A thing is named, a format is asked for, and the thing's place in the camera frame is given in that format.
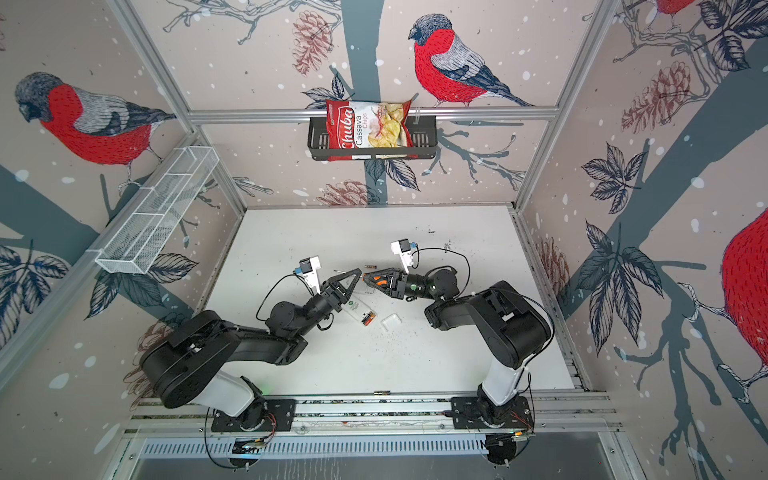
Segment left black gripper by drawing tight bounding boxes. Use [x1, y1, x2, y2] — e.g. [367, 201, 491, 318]
[296, 271, 358, 339]

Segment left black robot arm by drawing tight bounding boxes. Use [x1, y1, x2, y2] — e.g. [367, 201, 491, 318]
[140, 269, 362, 417]

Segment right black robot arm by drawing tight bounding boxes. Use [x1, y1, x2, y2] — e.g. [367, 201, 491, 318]
[363, 266, 554, 424]

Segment red cassava chips bag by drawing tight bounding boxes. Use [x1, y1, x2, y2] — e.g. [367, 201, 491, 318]
[326, 100, 413, 150]

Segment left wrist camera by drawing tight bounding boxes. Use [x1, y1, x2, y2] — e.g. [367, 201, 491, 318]
[294, 256, 321, 295]

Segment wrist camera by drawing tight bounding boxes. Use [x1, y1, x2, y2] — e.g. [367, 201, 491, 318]
[294, 256, 321, 295]
[390, 239, 418, 274]

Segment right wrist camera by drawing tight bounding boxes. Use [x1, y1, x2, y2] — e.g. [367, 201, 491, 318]
[390, 239, 418, 274]

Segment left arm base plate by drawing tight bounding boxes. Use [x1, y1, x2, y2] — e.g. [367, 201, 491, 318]
[211, 398, 297, 434]

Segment black wall basket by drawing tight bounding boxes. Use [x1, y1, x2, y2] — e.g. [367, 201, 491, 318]
[307, 116, 438, 161]

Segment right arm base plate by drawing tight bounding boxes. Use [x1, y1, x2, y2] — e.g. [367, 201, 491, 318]
[444, 395, 534, 430]

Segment white wire mesh shelf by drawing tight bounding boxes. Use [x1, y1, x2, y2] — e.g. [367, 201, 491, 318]
[95, 146, 219, 274]

